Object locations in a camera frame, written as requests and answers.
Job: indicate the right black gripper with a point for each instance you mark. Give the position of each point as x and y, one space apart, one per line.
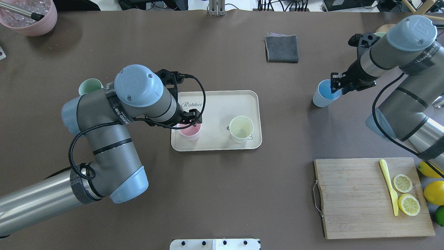
352 75

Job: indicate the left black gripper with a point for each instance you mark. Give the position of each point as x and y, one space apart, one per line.
191 117

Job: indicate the pink plastic cup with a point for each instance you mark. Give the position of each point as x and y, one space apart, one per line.
191 133

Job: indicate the blue plastic cup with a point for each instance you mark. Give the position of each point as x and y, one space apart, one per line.
323 96

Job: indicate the cream plastic cup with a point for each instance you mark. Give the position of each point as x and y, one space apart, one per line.
241 129

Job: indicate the green plastic cup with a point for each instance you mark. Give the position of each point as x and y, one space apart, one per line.
89 85

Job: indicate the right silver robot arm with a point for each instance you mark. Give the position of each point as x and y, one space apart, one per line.
410 46

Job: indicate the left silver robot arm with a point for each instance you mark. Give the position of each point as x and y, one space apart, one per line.
102 156

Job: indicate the cream rabbit tray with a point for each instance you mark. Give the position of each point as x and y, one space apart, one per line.
218 111

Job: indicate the green plastic bowl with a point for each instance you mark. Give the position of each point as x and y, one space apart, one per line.
380 34

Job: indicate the grey folded cloth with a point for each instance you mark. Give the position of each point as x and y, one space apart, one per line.
281 48

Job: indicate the metal ice scoop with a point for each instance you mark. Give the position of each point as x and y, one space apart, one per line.
439 102

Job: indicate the whole lemon outer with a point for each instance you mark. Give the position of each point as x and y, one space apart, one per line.
427 171

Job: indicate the lemon half slice upper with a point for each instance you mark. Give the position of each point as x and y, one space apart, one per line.
402 183

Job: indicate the lemon half slice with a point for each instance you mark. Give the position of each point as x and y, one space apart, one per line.
409 204
402 183

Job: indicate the wooden cutting board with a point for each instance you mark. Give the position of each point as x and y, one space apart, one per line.
355 202

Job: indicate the yellow plastic knife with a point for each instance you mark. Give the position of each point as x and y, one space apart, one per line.
391 190

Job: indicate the lemon half slice lower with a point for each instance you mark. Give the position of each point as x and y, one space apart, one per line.
409 204

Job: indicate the whole lemon near lime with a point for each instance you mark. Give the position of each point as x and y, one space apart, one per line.
434 193

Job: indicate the green lime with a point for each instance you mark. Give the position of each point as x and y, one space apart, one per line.
439 216

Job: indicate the metal tongs in bowl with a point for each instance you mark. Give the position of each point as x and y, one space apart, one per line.
22 12

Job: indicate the pink bowl with ice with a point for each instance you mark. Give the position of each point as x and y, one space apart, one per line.
25 25

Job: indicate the aluminium frame post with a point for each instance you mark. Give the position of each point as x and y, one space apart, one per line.
216 8

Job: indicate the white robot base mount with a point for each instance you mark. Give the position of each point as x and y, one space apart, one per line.
216 244

